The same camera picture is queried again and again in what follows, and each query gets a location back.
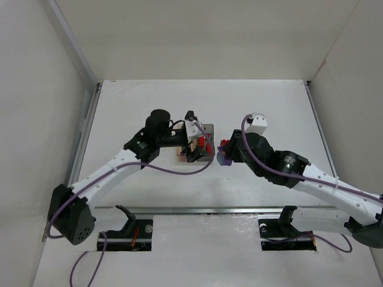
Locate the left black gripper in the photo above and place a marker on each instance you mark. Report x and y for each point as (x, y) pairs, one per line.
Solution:
(188, 143)

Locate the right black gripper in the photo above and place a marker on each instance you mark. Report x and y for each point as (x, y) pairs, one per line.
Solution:
(236, 146)

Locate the red curved lego brick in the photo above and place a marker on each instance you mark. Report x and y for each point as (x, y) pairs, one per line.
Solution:
(203, 143)

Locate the red flower lego piece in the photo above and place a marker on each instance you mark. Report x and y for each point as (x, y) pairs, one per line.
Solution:
(224, 142)

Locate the purple lego piece with butterfly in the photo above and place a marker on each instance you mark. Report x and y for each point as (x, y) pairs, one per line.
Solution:
(221, 157)

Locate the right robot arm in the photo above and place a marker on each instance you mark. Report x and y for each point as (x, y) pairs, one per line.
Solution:
(286, 168)

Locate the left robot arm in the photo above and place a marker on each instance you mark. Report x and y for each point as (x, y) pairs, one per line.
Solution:
(135, 155)

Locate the amber transparent container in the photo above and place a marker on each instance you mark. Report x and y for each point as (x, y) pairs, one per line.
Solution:
(181, 154)

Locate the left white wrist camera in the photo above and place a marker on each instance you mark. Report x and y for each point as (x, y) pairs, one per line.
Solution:
(194, 129)

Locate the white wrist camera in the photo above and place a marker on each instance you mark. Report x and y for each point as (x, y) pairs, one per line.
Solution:
(194, 129)
(256, 123)

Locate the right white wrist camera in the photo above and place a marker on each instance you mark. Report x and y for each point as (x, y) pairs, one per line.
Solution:
(256, 123)

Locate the aluminium right rail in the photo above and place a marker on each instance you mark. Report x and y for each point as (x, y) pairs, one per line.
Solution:
(317, 119)

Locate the aluminium rail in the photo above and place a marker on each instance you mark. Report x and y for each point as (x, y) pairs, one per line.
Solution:
(85, 131)
(205, 210)
(317, 119)

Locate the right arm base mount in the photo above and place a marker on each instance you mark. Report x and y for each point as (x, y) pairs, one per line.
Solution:
(277, 233)

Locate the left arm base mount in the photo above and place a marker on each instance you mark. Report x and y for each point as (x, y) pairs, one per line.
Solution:
(121, 230)

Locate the aluminium front rail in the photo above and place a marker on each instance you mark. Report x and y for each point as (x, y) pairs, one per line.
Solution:
(205, 210)

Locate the aluminium left rail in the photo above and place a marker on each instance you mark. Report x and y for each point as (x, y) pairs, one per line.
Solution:
(85, 131)

